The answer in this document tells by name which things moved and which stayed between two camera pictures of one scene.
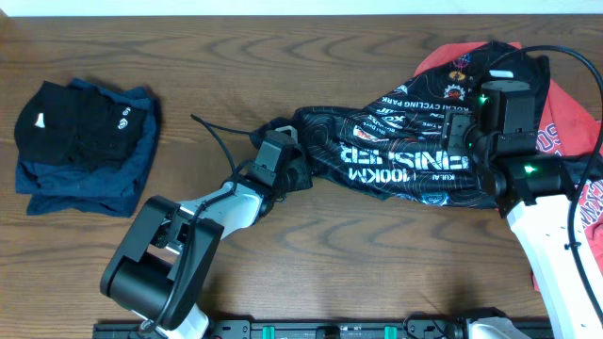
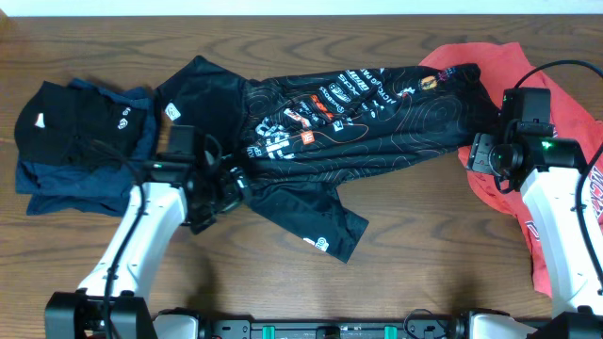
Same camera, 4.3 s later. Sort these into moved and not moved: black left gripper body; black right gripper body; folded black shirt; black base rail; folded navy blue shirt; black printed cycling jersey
Moved: black right gripper body; black left gripper body; black printed cycling jersey
Not moved: black base rail; folded black shirt; folded navy blue shirt
